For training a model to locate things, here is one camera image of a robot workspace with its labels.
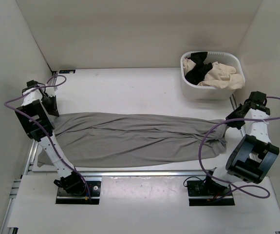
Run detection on grey trousers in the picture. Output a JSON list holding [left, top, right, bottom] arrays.
[[54, 113, 227, 168]]

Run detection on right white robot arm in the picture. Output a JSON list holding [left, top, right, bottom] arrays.
[[203, 91, 280, 195]]

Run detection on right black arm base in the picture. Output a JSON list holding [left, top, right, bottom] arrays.
[[183, 176, 235, 207]]

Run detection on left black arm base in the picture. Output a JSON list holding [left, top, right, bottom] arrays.
[[54, 177, 102, 205]]

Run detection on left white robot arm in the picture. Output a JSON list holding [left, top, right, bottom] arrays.
[[15, 80, 86, 195]]

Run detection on beige trousers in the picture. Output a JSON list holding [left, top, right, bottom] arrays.
[[197, 61, 245, 90]]

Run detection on black trousers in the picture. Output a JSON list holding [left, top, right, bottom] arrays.
[[182, 52, 212, 85]]

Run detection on blue label sticker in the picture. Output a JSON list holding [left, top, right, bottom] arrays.
[[58, 69, 75, 74]]

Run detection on white laundry basket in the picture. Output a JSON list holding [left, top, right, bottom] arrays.
[[180, 51, 245, 100]]

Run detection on left aluminium rail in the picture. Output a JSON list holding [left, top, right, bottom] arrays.
[[20, 70, 58, 175]]

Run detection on front aluminium rail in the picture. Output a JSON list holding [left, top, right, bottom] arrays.
[[27, 170, 260, 178]]

